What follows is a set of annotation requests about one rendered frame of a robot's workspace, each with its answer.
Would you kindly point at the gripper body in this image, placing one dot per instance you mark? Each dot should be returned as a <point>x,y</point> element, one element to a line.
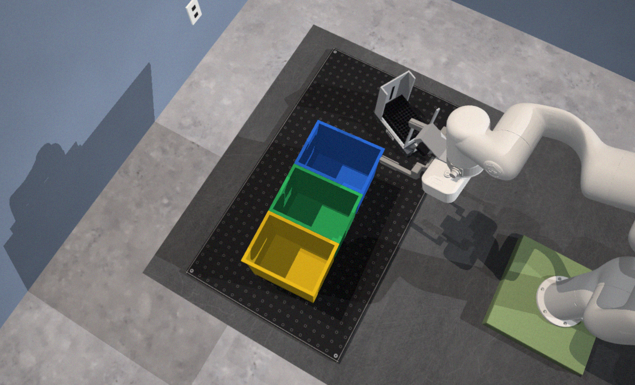
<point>437,182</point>

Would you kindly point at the yellow open-top bin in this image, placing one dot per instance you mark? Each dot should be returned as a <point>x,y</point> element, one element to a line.
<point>290,256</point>

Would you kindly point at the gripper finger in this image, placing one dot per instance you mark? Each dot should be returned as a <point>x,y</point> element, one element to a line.
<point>414,173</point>
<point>417,125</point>

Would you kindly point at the blue open bin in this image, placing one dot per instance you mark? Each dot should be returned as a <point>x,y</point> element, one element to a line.
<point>341,157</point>

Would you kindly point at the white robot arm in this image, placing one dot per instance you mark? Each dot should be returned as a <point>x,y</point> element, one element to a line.
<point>607,176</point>

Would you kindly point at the green open-top bin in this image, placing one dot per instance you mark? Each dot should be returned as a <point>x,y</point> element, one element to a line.
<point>316,203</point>

